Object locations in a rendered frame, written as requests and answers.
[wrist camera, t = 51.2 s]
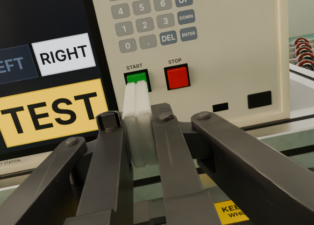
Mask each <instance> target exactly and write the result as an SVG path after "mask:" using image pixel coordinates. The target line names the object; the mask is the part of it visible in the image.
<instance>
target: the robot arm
mask: <svg viewBox="0 0 314 225"><path fill-rule="evenodd" d="M95 119H96V123H97V126H98V130H99V133H98V137H97V139H96V140H93V141H91V142H88V143H86V141H85V139H84V138H83V137H71V138H68V139H67V140H65V141H63V142H62V143H60V144H59V145H58V146H57V147H56V148H55V150H54V151H53V152H52V153H51V154H50V155H49V156H48V157H47V158H46V159H45V160H44V161H43V162H42V163H41V164H40V165H39V166H38V167H37V168H36V169H35V170H34V171H33V172H32V173H31V174H30V175H29V176H28V177H27V178H26V179H25V180H24V181H23V182H22V183H21V184H20V185H19V186H18V187H17V188H16V189H15V190H14V191H13V192H12V193H11V194H10V195H9V196H8V197H7V198H6V199H5V201H4V202H3V203H2V204H1V205H0V225H133V167H135V168H141V167H145V165H147V164H149V166H152V165H157V164H158V165H159V171H160V177H161V184H162V190H163V196H164V198H163V202H164V211H165V217H166V223H167V225H222V223H221V220H220V218H219V215H218V213H217V210H216V208H215V205H214V203H213V200H212V198H211V196H210V193H209V191H208V190H204V188H203V185H202V183H201V180H200V177H199V174H198V172H197V169H196V167H195V164H194V161H193V159H196V160H197V164H198V166H199V167H200V168H201V169H202V170H203V171H204V172H205V173H206V174H207V175H208V176H209V177H210V178H211V179H212V180H213V181H214V182H215V184H216V185H217V186H218V187H219V188H220V189H221V190H222V191H223V192H224V193H225V194H226V195H227V196H228V197H229V198H230V199H231V200H232V202H233V203H234V204H235V205H236V206H237V207H238V208H239V209H240V210H241V211H242V212H243V213H244V214H245V215H246V216H247V217H248V218H249V219H250V221H251V222H252V223H253V224H254V225H314V172H312V171H311V170H309V169H307V168H306V167H304V166H302V165H301V164H299V163H297V162H296V161H294V160H292V159H291V158H289V157H287V156H285V155H284V154H282V153H281V152H279V151H277V150H276V149H274V148H272V147H271V146H269V145H267V144H266V143H264V142H262V141H261V140H259V139H257V138H256V137H254V136H252V135H250V134H249V133H247V132H245V131H244V130H242V129H240V128H239V127H237V126H235V125H234V124H232V123H230V122H229V121H227V120H225V119H224V118H222V117H220V116H219V115H217V114H215V113H213V112H208V111H205V112H204V111H202V112H200V113H197V114H194V115H193V116H191V122H180V121H178V120H177V117H176V116H175V115H174V114H173V111H172V109H171V106H170V104H168V103H166V102H165V103H160V104H155V105H151V104H150V98H149V93H148V88H147V83H146V81H144V80H142V81H138V82H137V83H134V82H131V83H127V85H126V88H125V97H124V106H123V111H121V112H119V111H117V110H111V111H106V112H103V113H100V114H98V115H97V116H96V117H95Z"/></svg>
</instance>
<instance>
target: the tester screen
mask: <svg viewBox="0 0 314 225"><path fill-rule="evenodd" d="M84 33H88V37H89V41H90V45H91V49H92V52H93V57H94V61H95V64H96V66H93V67H88V68H83V69H78V70H73V71H68V72H63V73H56V74H52V75H46V76H42V77H36V78H31V79H26V80H20V81H15V82H10V83H5V84H0V98H1V97H6V96H11V95H16V94H23V93H27V92H32V91H37V90H42V89H48V88H52V87H58V86H64V85H69V84H74V83H79V82H83V81H89V80H95V79H100V80H101V84H102V88H103V92H104V96H105V99H106V103H107V108H108V111H110V107H109V103H108V99H107V94H106V91H105V87H104V83H103V79H102V75H101V71H100V66H99V63H98V59H97V55H96V51H95V47H94V43H93V38H92V34H91V31H90V27H89V23H88V19H87V15H86V10H85V6H84V3H83V0H0V49H5V48H10V47H16V46H20V45H26V44H32V43H37V42H42V41H47V40H52V39H57V38H62V37H67V36H74V35H79V34H84ZM98 133H99V130H95V131H89V132H84V133H79V134H74V135H69V136H64V137H59V138H53V139H48V140H43V141H38V142H33V143H28V144H23V145H17V146H12V147H7V145H6V143H5V140H4V138H3V136H2V133H1V131H0V154H3V153H8V152H14V151H19V150H24V149H29V148H34V147H39V146H43V145H50V144H55V143H60V142H63V141H65V140H67V139H68V138H71V137H83V138H86V137H90V136H95V135H98Z"/></svg>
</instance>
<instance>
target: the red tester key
mask: <svg viewBox="0 0 314 225"><path fill-rule="evenodd" d="M167 75H168V81H169V87H170V89H174V88H178V87H185V86H188V85H189V83H188V76H187V70H186V67H185V66H183V67H178V68H173V69H168V70H167Z"/></svg>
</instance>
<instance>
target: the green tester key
mask: <svg viewBox="0 0 314 225"><path fill-rule="evenodd" d="M142 80H144V81H146V83H147V88H148V82H147V78H146V73H145V72H142V73H135V74H131V75H127V81H128V83H131V82H134V83H137V82H138V81H142ZM148 91H149V88H148Z"/></svg>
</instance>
